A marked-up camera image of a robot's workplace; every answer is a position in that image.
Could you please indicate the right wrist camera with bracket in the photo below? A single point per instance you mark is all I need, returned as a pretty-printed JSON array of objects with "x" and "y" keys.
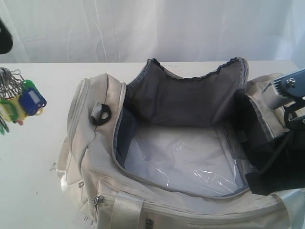
[{"x": 285, "y": 89}]

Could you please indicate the colourful key tag bunch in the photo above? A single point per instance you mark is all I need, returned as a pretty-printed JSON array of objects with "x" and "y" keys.
[{"x": 19, "y": 99}]

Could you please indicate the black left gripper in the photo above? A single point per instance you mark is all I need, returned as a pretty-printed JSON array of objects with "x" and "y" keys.
[{"x": 6, "y": 40}]

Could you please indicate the cream fabric duffel bag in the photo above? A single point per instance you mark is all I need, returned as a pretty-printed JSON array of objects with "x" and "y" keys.
[{"x": 104, "y": 115}]

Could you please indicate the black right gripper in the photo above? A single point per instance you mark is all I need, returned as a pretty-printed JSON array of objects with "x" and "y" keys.
[{"x": 279, "y": 164}]

